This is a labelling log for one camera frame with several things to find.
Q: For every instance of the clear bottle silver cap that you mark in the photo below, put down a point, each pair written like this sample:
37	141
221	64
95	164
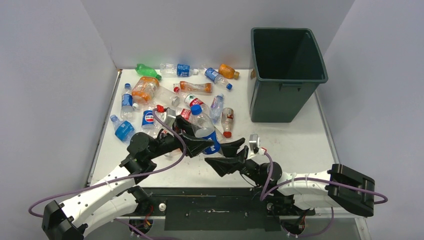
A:
167	97

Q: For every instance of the Nongfu bottle red cap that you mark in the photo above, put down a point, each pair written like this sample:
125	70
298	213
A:
184	112

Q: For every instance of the small clear water bottle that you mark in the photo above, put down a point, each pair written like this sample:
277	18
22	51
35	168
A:
216	108

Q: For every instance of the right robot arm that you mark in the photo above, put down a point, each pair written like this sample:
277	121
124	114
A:
338	187

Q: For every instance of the blue label bottle left edge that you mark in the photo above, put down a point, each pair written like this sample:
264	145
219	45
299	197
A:
123	129

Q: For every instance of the blue label bottle blue cap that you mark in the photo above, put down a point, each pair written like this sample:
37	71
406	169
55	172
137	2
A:
218	79

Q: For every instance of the Nongfu bottle red white label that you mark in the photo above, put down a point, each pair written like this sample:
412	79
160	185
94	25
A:
190	99

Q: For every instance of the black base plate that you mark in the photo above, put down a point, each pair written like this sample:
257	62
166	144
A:
217	209

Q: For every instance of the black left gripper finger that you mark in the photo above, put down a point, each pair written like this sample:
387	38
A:
185	124
195	146

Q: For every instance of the large orange label bottle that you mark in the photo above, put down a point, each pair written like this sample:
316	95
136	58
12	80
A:
145	90

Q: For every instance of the large Pepsi bottle blue cap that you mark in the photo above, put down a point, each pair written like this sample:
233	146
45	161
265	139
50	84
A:
149	125

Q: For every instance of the Pepsi bottle blue label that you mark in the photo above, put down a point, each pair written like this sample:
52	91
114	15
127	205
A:
204	128

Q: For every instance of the dark green plastic bin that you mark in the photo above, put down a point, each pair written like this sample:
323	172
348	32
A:
286	68

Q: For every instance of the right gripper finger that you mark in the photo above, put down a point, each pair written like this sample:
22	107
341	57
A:
225	165
230	149

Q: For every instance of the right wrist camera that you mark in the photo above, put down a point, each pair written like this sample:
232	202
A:
254	147

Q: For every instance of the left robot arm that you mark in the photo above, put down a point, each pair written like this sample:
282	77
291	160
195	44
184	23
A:
118	193

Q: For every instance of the orange juice bottle far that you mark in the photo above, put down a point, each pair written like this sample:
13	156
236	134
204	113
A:
228	72

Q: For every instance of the slim blue label bottle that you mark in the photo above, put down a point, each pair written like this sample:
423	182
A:
127	111

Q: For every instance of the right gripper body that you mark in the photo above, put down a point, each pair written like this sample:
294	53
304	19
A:
251	169

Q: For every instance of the clear bottle blue label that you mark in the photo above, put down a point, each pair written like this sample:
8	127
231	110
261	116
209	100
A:
177	70

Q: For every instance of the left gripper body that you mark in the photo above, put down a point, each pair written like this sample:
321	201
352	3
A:
166	143

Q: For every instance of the green plastic bottle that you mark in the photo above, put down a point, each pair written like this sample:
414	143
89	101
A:
144	70

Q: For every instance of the flattened orange label bottle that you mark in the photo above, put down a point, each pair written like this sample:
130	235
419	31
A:
189	87

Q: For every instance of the clear bottle red cap label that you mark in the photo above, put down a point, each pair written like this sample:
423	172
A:
227	121

